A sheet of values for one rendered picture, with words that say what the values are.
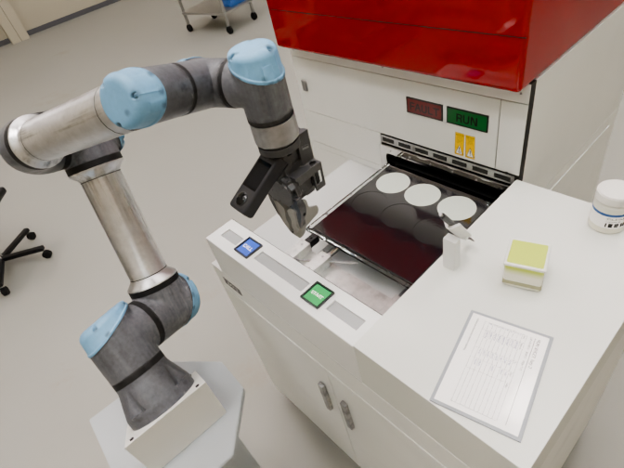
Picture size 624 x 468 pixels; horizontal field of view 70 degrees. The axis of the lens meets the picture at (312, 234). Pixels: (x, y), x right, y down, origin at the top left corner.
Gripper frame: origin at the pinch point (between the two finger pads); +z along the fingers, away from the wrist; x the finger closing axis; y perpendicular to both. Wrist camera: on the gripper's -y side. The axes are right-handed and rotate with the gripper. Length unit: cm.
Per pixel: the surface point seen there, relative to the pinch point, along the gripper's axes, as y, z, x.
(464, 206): 49, 26, -6
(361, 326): 0.7, 19.6, -13.2
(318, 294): 0.8, 19.2, -0.3
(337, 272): 12.8, 27.6, 7.0
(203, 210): 48, 116, 186
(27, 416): -90, 116, 130
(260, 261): -0.2, 20.0, 19.9
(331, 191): 41, 34, 38
